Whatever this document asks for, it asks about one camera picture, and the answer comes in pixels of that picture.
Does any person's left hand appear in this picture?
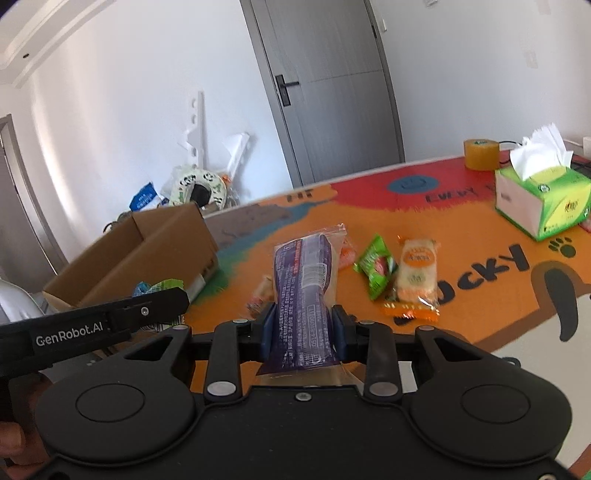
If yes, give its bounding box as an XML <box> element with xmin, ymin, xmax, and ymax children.
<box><xmin>0</xmin><ymin>418</ymin><xmax>51</xmax><ymax>468</ymax></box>

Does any small orange candy packet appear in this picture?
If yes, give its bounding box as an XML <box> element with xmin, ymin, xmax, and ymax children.
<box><xmin>339</xmin><ymin>240</ymin><xmax>358</xmax><ymax>271</ymax></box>

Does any small green snack packet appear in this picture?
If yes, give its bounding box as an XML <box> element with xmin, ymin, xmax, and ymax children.
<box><xmin>353</xmin><ymin>234</ymin><xmax>399</xmax><ymax>302</ymax></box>

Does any small brown snack packet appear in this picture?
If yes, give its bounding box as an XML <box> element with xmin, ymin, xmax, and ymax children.
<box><xmin>247</xmin><ymin>274</ymin><xmax>274</xmax><ymax>317</ymax></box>

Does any beige rice cracker packet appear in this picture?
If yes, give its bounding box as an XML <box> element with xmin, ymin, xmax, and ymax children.
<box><xmin>381</xmin><ymin>234</ymin><xmax>441</xmax><ymax>322</ymax></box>

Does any tall white rack board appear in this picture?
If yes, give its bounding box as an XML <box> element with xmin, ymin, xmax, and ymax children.
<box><xmin>178</xmin><ymin>91</ymin><xmax>205</xmax><ymax>167</ymax></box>

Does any colourful cat print mat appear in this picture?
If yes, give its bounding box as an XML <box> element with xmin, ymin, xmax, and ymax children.
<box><xmin>185</xmin><ymin>154</ymin><xmax>591</xmax><ymax>393</ymax></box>

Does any grey side door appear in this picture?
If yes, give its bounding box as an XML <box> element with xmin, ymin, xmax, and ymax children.
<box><xmin>0</xmin><ymin>114</ymin><xmax>70</xmax><ymax>282</ymax></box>

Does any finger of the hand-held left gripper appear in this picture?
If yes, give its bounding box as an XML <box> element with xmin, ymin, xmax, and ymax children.
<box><xmin>108</xmin><ymin>287</ymin><xmax>191</xmax><ymax>333</ymax></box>

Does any dark purple bread packet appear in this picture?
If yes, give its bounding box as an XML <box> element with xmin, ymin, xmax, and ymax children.
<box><xmin>259</xmin><ymin>224</ymin><xmax>348</xmax><ymax>386</ymax></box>

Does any green tissue box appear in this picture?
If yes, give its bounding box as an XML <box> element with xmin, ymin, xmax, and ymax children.
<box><xmin>494</xmin><ymin>124</ymin><xmax>591</xmax><ymax>242</ymax></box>

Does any black shoe rack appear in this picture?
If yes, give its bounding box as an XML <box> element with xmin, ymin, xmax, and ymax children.
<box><xmin>104</xmin><ymin>210</ymin><xmax>136</xmax><ymax>232</ymax></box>

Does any panda print bag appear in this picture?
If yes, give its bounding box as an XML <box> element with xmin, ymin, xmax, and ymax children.
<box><xmin>168</xmin><ymin>164</ymin><xmax>229</xmax><ymax>207</ymax></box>

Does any brown tape roll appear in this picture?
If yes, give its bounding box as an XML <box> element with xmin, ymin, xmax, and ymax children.
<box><xmin>464</xmin><ymin>137</ymin><xmax>501</xmax><ymax>171</ymax></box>

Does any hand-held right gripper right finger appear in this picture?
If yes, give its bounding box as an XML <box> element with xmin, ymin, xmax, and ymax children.
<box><xmin>331</xmin><ymin>305</ymin><xmax>484</xmax><ymax>401</ymax></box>

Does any black door handle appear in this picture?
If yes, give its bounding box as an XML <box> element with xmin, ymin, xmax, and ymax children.
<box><xmin>275</xmin><ymin>75</ymin><xmax>299</xmax><ymax>107</ymax></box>

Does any short white rack board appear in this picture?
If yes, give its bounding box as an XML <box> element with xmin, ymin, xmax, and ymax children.
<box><xmin>222</xmin><ymin>132</ymin><xmax>251</xmax><ymax>185</ymax></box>

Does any brown cardboard box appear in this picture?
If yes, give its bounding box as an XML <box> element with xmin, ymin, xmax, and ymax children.
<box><xmin>43</xmin><ymin>202</ymin><xmax>219</xmax><ymax>319</ymax></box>

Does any blue white bag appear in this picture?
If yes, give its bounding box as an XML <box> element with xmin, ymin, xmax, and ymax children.
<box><xmin>129</xmin><ymin>182</ymin><xmax>158</xmax><ymax>209</ymax></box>

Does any light grey chair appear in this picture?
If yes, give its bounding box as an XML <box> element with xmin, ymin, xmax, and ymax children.
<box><xmin>0</xmin><ymin>277</ymin><xmax>61</xmax><ymax>324</ymax></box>

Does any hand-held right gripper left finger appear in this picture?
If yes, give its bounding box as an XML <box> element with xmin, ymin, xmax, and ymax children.
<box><xmin>124</xmin><ymin>304</ymin><xmax>279</xmax><ymax>400</ymax></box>

